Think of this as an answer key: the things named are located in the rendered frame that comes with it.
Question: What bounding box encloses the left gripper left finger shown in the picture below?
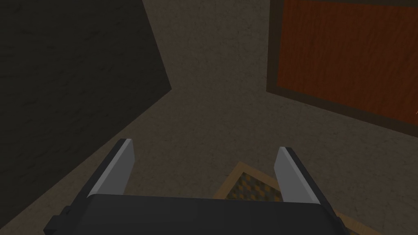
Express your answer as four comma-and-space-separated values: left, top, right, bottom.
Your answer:
85, 138, 136, 199

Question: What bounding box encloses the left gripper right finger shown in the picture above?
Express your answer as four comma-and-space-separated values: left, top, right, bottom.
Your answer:
273, 146, 331, 207

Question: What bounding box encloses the framed checkered picture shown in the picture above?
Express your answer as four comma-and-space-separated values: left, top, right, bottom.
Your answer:
213, 161, 382, 235

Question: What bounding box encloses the reddish brown wooden door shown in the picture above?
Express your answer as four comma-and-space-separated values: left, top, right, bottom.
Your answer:
277, 0, 418, 126

